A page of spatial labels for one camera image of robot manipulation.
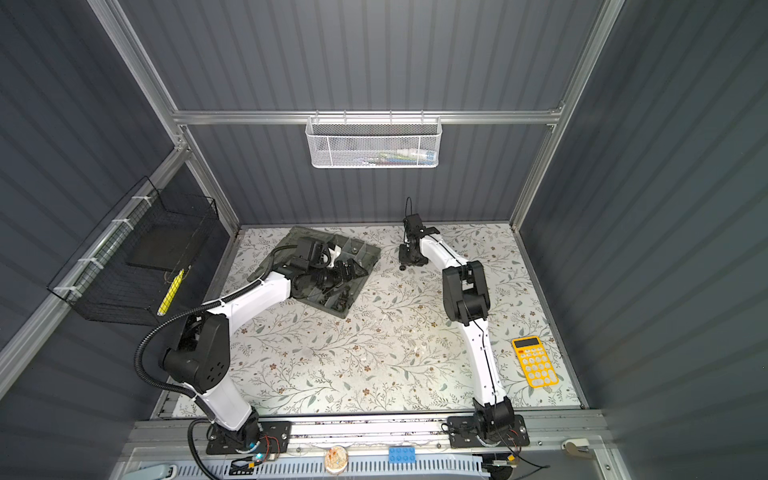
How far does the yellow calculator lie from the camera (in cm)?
84

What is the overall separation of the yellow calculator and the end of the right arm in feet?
1.28

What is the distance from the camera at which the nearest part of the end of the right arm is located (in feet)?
2.76
